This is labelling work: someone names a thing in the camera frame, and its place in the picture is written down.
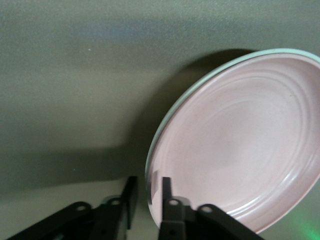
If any beige plate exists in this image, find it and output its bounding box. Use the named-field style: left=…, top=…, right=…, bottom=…
left=144, top=48, right=320, bottom=171

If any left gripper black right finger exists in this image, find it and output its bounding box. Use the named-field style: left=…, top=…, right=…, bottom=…
left=158, top=176, right=198, bottom=240

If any pink plate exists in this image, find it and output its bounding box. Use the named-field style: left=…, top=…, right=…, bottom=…
left=145, top=53, right=320, bottom=232

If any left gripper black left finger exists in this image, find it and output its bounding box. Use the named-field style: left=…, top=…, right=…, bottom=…
left=87, top=176, right=138, bottom=240

